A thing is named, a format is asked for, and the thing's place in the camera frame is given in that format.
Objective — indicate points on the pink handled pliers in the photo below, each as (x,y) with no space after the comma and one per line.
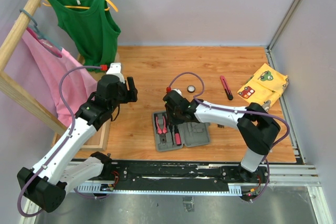
(161,131)

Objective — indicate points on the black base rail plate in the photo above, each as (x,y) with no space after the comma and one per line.
(176,177)

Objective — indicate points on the wooden clothes rack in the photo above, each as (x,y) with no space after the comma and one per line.
(22,131)

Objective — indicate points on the yellow patterned cloth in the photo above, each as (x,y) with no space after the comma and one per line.
(264,87)

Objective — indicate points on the green tank top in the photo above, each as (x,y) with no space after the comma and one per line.
(92,28)

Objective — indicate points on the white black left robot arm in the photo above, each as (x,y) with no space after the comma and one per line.
(48,182)

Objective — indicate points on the pink shirt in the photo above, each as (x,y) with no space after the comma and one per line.
(53,62)

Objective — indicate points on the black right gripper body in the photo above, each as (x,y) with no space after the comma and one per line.
(174,116)

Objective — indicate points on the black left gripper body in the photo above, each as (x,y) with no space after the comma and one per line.
(125,95)

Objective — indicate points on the grey plastic tool case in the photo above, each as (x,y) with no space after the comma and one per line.
(192,134)

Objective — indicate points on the black electrical tape roll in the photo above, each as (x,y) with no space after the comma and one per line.
(191,89)

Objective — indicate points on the grey clothes hanger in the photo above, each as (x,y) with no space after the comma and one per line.
(39,32)

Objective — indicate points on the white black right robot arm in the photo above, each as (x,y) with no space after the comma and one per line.
(255,125)

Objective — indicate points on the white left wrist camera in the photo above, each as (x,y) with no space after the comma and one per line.
(114,69)

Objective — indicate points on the aluminium frame post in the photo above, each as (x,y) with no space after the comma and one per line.
(283,24)

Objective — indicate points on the pink utility knife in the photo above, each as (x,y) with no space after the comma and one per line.
(226,88)

